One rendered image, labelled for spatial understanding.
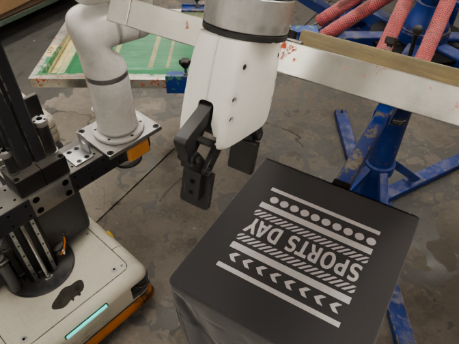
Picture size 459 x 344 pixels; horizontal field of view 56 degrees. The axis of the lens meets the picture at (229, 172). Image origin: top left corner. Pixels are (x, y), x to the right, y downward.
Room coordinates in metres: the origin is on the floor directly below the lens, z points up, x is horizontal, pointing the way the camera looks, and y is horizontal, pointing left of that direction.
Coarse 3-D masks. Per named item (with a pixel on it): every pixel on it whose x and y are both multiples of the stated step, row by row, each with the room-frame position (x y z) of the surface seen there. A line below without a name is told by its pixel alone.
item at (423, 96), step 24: (120, 0) 0.61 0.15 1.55; (120, 24) 0.59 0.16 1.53; (144, 24) 0.57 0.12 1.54; (168, 24) 0.56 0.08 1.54; (192, 24) 0.54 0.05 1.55; (288, 48) 0.47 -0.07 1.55; (312, 48) 0.46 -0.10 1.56; (288, 72) 0.46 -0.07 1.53; (312, 72) 0.45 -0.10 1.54; (336, 72) 0.44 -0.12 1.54; (360, 72) 0.43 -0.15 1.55; (384, 72) 0.42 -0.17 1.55; (360, 96) 0.41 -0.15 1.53; (384, 96) 0.40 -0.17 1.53; (408, 96) 0.39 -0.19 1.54; (432, 96) 0.38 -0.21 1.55; (456, 96) 0.37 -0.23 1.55; (456, 120) 0.36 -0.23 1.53
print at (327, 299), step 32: (288, 192) 0.80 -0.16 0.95; (256, 224) 0.70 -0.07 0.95; (288, 224) 0.70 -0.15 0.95; (320, 224) 0.70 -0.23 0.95; (352, 224) 0.70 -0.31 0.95; (224, 256) 0.60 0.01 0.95; (256, 256) 0.60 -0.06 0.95; (288, 256) 0.60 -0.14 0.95; (320, 256) 0.60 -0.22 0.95; (352, 256) 0.60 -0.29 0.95; (288, 288) 0.51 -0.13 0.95; (320, 288) 0.51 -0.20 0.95; (352, 288) 0.51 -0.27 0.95; (320, 320) 0.44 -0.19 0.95
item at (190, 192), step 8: (192, 160) 0.27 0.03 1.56; (200, 160) 0.28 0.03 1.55; (184, 168) 0.29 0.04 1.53; (192, 168) 0.28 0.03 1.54; (200, 168) 0.28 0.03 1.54; (184, 176) 0.29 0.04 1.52; (192, 176) 0.28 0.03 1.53; (200, 176) 0.28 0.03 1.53; (208, 176) 0.28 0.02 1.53; (184, 184) 0.29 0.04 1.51; (192, 184) 0.28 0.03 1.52; (200, 184) 0.28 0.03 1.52; (208, 184) 0.28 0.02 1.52; (184, 192) 0.28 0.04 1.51; (192, 192) 0.28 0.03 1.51; (200, 192) 0.28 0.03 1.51; (208, 192) 0.28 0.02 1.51; (184, 200) 0.28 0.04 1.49; (192, 200) 0.27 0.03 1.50; (200, 200) 0.28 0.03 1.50; (208, 200) 0.27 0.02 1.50
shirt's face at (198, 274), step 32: (256, 192) 0.80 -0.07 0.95; (320, 192) 0.80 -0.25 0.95; (352, 192) 0.80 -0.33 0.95; (224, 224) 0.70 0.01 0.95; (384, 224) 0.70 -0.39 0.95; (192, 256) 0.60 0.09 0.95; (384, 256) 0.60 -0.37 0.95; (192, 288) 0.51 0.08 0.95; (224, 288) 0.51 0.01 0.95; (256, 288) 0.51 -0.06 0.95; (384, 288) 0.51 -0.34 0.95; (256, 320) 0.44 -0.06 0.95; (288, 320) 0.44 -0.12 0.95; (352, 320) 0.44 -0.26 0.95
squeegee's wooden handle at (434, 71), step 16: (304, 32) 1.03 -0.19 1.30; (320, 48) 0.99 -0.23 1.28; (336, 48) 0.97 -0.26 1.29; (352, 48) 0.96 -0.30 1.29; (368, 48) 0.94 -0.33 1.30; (384, 64) 0.91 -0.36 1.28; (400, 64) 0.89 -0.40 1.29; (416, 64) 0.88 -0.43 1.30; (432, 64) 0.87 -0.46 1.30; (448, 80) 0.83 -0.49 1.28
